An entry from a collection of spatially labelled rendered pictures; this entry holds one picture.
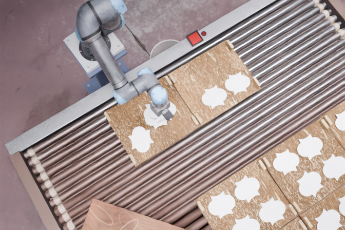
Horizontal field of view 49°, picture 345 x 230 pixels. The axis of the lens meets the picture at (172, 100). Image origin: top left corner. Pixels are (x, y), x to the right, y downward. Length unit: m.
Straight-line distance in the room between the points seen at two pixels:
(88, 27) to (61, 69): 1.61
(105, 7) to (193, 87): 0.73
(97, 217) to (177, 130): 0.61
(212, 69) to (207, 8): 1.30
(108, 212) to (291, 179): 0.96
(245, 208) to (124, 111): 0.82
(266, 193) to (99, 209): 0.86
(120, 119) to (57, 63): 1.33
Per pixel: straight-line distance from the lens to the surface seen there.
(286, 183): 2.14
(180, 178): 2.06
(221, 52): 2.23
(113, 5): 1.69
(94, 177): 2.10
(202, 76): 2.16
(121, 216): 1.95
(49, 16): 3.50
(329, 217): 2.19
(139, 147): 2.06
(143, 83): 1.79
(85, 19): 1.69
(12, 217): 3.20
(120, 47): 2.27
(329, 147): 2.24
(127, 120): 2.10
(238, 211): 2.07
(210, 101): 2.12
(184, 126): 2.08
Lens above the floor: 2.98
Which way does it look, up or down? 75 degrees down
